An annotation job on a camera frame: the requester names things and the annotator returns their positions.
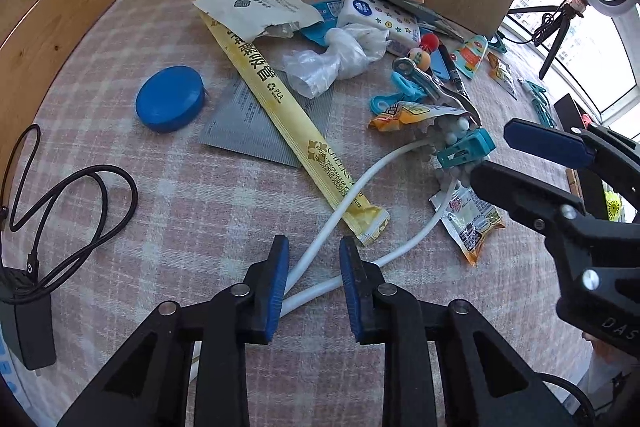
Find yellow green mesh item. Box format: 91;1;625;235
605;189;623;223

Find teal hand cream tube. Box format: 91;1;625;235
450;34;488;80

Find crumpled clear plastic bag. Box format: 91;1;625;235
282;23;390;99

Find black power adapter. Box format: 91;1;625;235
0;264;57;370

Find blue round case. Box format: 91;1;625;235
135;66;208;134

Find black tripod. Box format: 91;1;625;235
507;0;588;80

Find grey knobbly ball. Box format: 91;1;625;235
430;116;473;152
434;167;473;195

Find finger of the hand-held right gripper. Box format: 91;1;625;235
470;161;640;300
504;118;640;195

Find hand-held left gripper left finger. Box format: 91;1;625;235
57;234;291;427

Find black rubber grip pen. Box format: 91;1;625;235
439;44;471;98

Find teal plastic clip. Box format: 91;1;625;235
436;128;496;168

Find person's right forearm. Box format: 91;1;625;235
582;332;640;413

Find orange doll keychain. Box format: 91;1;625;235
406;33;442;72

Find white cable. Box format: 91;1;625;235
190;138;471;368

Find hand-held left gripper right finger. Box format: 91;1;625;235
339;236;576;427

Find pink plaid cloth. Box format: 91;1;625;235
0;0;601;427

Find white red snack packet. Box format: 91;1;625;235
430;181;506;268

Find long yellow paper packet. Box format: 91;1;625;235
187;0;391;248

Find blue phone stand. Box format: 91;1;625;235
430;44;453;80

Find star print tissue pack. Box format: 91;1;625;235
336;0;421;50

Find metal spoon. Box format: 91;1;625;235
392;57;483;128

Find teal clip with white ring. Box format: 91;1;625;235
517;77;558;130

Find white torn paper packet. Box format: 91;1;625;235
192;0;325;38

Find tripod with ring light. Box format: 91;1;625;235
500;0;640;142

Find light blue clip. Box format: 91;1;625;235
369;72;431;114

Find small yellow snack packet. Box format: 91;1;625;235
487;52;518;100

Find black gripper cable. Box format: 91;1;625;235
530;372;601;415

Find blue plastic packet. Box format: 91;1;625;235
295;0;346;44

